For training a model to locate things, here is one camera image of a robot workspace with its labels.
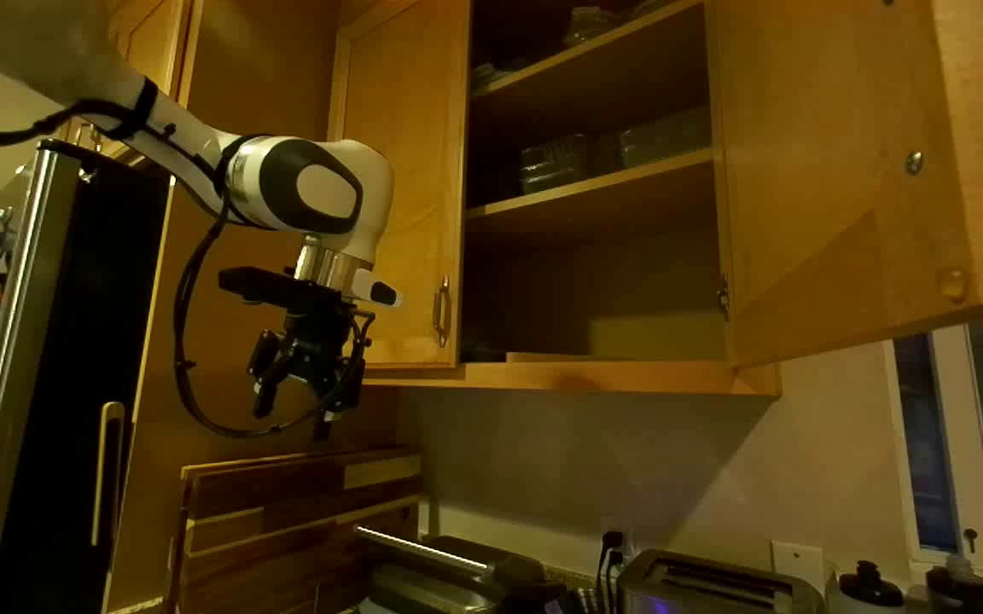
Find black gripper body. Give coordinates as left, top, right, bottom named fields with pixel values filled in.
left=247, top=298, right=378, bottom=402

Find wooden cabinet door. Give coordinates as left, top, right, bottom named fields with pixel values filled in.
left=702, top=0, right=983, bottom=369
left=329, top=0, right=475, bottom=375

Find stainless steel fridge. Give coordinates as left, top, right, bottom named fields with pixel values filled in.
left=0, top=143, right=176, bottom=614

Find wooden overhead cabinet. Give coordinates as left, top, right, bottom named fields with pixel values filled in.
left=324, top=0, right=785, bottom=402

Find dark wooden cutting board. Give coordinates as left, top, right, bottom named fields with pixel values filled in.
left=168, top=447, right=426, bottom=614

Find steel toaster oven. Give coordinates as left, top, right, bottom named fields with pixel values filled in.
left=350, top=521, right=588, bottom=614

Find stacked glass dishes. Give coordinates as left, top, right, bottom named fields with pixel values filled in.
left=516, top=130, right=599, bottom=195
left=609, top=102, right=714, bottom=172

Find stainless steel toaster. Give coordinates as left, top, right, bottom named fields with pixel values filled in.
left=611, top=545, right=828, bottom=614

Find glass dishes row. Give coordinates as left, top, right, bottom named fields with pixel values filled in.
left=563, top=0, right=674, bottom=48

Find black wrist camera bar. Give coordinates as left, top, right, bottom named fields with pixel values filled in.
left=215, top=265, right=400, bottom=319

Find metal cabinet door handle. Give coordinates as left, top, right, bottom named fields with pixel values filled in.
left=429, top=279, right=456, bottom=348

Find white wall outlet plate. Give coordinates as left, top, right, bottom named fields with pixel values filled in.
left=767, top=537, right=834, bottom=597

